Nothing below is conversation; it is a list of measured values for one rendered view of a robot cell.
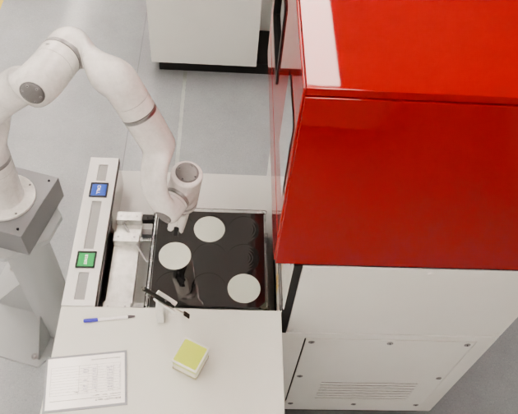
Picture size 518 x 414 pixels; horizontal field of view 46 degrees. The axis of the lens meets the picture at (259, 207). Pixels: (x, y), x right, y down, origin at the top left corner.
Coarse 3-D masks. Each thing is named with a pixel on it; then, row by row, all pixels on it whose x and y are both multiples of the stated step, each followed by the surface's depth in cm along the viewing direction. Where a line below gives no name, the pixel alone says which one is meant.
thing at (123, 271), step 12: (120, 228) 197; (132, 228) 197; (120, 252) 191; (132, 252) 192; (120, 264) 189; (132, 264) 189; (120, 276) 186; (132, 276) 187; (108, 288) 184; (120, 288) 184; (132, 288) 184; (108, 300) 181; (120, 300) 182; (132, 300) 182
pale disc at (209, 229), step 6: (198, 222) 198; (204, 222) 198; (210, 222) 198; (216, 222) 198; (198, 228) 196; (204, 228) 196; (210, 228) 197; (216, 228) 197; (222, 228) 197; (198, 234) 195; (204, 234) 195; (210, 234) 195; (216, 234) 195; (222, 234) 196; (204, 240) 194; (210, 240) 194; (216, 240) 194
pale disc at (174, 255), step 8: (168, 248) 191; (176, 248) 191; (184, 248) 192; (160, 256) 189; (168, 256) 189; (176, 256) 190; (184, 256) 190; (168, 264) 188; (176, 264) 188; (184, 264) 188
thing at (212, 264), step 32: (160, 224) 196; (192, 224) 197; (224, 224) 198; (256, 224) 199; (192, 256) 190; (224, 256) 191; (256, 256) 192; (160, 288) 183; (192, 288) 184; (224, 288) 184
